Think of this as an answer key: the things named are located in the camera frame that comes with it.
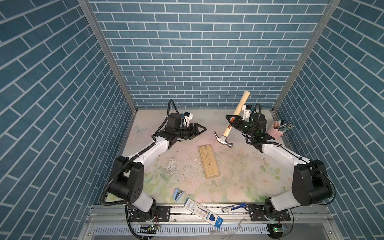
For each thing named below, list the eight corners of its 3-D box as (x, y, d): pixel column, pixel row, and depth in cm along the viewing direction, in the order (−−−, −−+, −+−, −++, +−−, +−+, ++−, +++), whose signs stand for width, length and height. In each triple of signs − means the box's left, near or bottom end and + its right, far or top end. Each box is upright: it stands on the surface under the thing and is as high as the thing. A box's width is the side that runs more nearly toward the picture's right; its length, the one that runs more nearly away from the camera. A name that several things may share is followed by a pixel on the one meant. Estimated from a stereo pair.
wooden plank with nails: (206, 178, 87) (206, 176, 84) (199, 149, 100) (199, 146, 97) (219, 175, 88) (220, 173, 85) (210, 146, 101) (210, 143, 98)
